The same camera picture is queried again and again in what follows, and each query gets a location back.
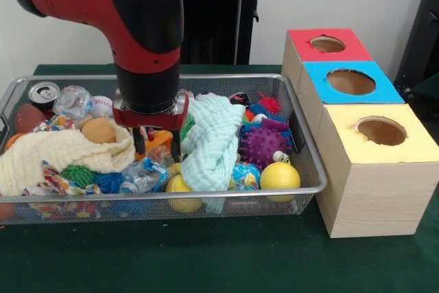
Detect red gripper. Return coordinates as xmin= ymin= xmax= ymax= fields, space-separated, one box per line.
xmin=112 ymin=89 xmax=190 ymax=163

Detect crushed clear plastic bottle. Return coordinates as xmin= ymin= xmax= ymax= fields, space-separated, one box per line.
xmin=119 ymin=156 xmax=169 ymax=194

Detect mint green cloth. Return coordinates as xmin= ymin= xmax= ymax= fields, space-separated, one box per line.
xmin=180 ymin=93 xmax=246 ymax=193

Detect shallow metal mesh bin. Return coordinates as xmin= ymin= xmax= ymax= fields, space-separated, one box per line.
xmin=0 ymin=73 xmax=329 ymax=227

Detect wooden box with three holes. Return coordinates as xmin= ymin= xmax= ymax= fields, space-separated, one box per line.
xmin=281 ymin=27 xmax=439 ymax=239

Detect orange plastic block toy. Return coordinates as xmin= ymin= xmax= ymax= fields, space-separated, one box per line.
xmin=145 ymin=130 xmax=172 ymax=152

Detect tan foam ball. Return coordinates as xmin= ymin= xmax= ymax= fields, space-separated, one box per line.
xmin=81 ymin=117 xmax=117 ymax=145

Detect globe print ball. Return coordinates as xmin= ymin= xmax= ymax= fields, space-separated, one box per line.
xmin=228 ymin=161 xmax=262 ymax=191

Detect purple spiky ball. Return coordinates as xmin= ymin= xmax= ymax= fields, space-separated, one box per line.
xmin=239 ymin=126 xmax=292 ymax=167

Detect cream yellow cloth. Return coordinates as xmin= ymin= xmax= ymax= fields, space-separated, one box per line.
xmin=0 ymin=117 xmax=137 ymax=197

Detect silver topped drink can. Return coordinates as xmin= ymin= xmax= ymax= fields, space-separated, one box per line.
xmin=27 ymin=81 xmax=61 ymax=113

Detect dark green table cloth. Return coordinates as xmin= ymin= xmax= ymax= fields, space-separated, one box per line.
xmin=0 ymin=63 xmax=439 ymax=293

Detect yellow smooth ball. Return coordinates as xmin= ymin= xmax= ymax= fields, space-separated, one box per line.
xmin=259 ymin=163 xmax=302 ymax=203

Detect black chair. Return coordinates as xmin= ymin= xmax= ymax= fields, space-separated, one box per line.
xmin=394 ymin=0 xmax=439 ymax=95

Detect blue stringy koosh ball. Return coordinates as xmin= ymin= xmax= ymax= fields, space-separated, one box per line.
xmin=92 ymin=171 xmax=124 ymax=191

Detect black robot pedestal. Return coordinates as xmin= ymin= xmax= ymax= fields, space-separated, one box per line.
xmin=174 ymin=0 xmax=277 ymax=66

